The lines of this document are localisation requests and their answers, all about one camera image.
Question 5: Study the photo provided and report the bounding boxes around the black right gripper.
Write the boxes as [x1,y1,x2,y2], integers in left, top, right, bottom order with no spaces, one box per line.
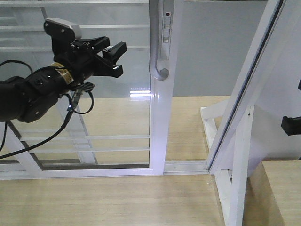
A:
[281,116,301,136]

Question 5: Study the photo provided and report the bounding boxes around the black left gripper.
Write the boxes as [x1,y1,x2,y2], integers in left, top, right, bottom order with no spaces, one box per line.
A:
[52,36,127,84]

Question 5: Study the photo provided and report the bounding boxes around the white sliding glass door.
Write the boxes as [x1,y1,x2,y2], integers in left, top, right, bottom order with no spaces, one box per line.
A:
[0,0,184,179]

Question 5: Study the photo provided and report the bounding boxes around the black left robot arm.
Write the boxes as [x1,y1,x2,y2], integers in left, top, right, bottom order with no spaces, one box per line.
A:
[0,37,127,123]

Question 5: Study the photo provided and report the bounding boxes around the light wooden box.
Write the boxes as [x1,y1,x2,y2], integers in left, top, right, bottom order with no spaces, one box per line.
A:
[243,160,301,226]

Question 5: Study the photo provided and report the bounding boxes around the aluminium floor track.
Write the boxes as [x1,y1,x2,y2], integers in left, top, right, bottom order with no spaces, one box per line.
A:
[164,160,209,175]

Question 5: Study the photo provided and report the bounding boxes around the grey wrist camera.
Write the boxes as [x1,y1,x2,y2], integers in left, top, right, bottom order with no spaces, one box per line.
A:
[44,17,82,43]

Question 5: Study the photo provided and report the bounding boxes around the white door frame post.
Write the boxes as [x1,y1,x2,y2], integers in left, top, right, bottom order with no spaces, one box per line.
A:
[207,0,298,174]

